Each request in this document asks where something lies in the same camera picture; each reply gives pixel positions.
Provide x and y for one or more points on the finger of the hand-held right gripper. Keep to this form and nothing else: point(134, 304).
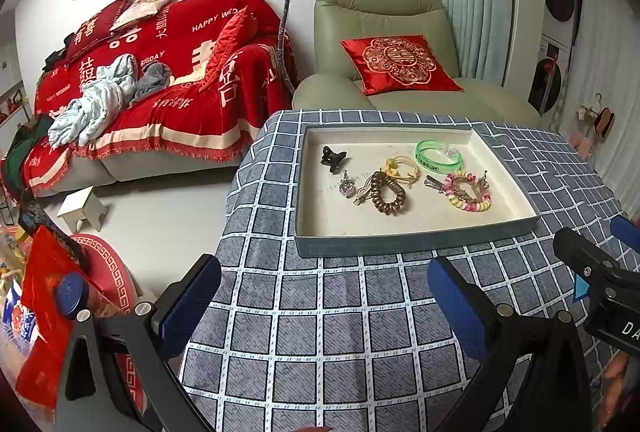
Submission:
point(580, 252)
point(627, 232)

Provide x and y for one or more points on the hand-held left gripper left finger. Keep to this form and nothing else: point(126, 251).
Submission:
point(192, 294)

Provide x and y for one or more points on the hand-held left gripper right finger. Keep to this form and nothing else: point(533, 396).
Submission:
point(460, 307)

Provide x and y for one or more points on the white flocked jewelry tray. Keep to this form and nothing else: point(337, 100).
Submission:
point(435, 222)

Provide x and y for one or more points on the green translucent bangle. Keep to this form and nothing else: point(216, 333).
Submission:
point(422, 158)

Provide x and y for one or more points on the pink heart pendant earring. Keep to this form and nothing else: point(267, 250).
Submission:
point(346, 187)

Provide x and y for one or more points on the person's right hand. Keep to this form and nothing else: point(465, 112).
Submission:
point(617, 377)

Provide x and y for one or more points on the red round patterned box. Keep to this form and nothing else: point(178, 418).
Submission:
point(115, 272)

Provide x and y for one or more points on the silver drop earring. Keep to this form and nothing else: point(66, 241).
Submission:
point(483, 182)

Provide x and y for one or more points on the blue-capped bottle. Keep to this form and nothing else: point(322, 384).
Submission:
point(72, 294)

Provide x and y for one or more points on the silver hair clip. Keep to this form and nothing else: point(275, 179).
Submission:
point(432, 184)

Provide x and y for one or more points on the grey checked tablecloth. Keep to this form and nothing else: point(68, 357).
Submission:
point(320, 312)

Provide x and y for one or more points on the small clothes hanger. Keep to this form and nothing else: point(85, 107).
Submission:
point(587, 108)

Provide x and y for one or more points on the grey-green sofa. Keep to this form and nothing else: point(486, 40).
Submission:
point(125, 171)

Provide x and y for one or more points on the small white stool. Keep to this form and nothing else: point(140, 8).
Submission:
point(80, 204)

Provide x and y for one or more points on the gold hair clip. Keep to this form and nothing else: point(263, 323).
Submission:
point(361, 199)

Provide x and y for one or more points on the red packet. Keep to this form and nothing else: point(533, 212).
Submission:
point(45, 312)

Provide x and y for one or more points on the red blanket sofa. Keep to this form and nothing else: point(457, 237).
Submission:
point(200, 122)

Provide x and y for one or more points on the blue white packet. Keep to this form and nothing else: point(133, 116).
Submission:
point(17, 317)

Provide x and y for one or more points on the black hair claw clip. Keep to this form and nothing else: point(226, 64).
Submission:
point(334, 156)

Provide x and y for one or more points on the light blue clothing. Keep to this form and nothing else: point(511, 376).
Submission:
point(95, 107)

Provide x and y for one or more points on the grey cloth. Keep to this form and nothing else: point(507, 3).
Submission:
point(150, 82)

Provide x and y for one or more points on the dark green cloth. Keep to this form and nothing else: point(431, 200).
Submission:
point(20, 157)

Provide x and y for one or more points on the red embroidered cushion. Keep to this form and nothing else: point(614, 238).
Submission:
point(400, 62)

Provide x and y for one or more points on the red satin pillow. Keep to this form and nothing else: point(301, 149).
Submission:
point(230, 42)

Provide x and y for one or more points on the red printed pillow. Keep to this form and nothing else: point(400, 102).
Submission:
point(95, 29)

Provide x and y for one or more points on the photo print pillow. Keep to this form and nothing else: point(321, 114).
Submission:
point(145, 7)

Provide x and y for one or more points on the gooseneck phone holder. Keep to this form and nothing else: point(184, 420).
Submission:
point(287, 12)

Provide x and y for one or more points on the green leather armchair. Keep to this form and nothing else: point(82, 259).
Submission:
point(380, 7)

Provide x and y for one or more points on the pink wall ornament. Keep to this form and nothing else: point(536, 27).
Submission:
point(582, 144)

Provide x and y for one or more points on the dark heart-shaped wall ornament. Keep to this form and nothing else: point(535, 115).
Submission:
point(605, 122)

